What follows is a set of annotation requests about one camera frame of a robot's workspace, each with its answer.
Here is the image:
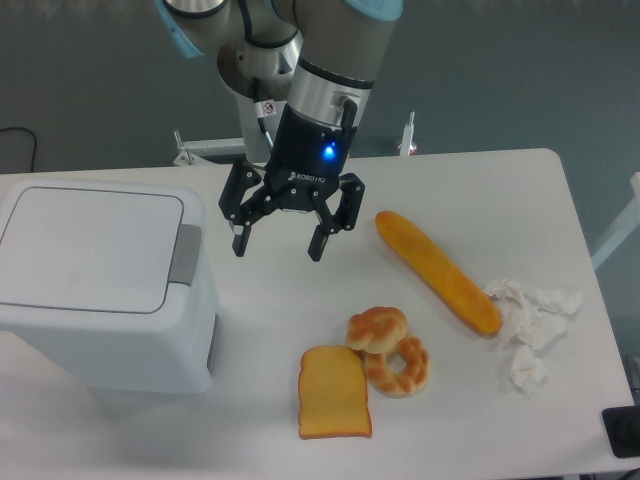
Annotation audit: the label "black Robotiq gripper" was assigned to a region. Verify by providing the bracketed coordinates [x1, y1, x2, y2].
[218, 102, 365, 262]

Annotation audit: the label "white push-lid trash can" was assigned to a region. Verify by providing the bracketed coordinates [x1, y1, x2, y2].
[1, 178, 219, 394]

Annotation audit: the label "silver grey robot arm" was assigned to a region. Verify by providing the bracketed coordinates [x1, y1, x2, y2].
[156, 1, 403, 260]

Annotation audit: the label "braided round bread bun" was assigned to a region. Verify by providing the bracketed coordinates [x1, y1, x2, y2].
[346, 306, 409, 354]

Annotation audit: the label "orange toast slice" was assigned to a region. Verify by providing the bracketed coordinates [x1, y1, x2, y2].
[298, 345, 372, 440]

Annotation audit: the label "long orange baguette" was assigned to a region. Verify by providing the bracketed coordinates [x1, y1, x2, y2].
[375, 211, 502, 336]

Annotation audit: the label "large crumpled white tissue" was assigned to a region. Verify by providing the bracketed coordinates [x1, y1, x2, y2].
[483, 278, 584, 351]

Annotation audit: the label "small crumpled white tissue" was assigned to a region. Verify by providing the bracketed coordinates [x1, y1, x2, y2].
[509, 345, 546, 397]

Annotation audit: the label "black device at table edge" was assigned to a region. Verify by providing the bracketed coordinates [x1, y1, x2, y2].
[602, 406, 640, 458]

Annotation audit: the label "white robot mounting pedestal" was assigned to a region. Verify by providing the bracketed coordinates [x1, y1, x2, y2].
[173, 94, 287, 166]

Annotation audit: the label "white clamp bracket with red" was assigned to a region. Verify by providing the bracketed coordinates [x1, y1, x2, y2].
[397, 111, 417, 156]

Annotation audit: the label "braided bread ring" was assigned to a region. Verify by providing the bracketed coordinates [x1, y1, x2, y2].
[363, 334, 431, 400]

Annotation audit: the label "black cable on floor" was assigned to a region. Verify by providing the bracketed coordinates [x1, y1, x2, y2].
[0, 126, 39, 174]

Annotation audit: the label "white frame leg right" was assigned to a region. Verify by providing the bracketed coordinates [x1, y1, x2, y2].
[591, 172, 639, 270]

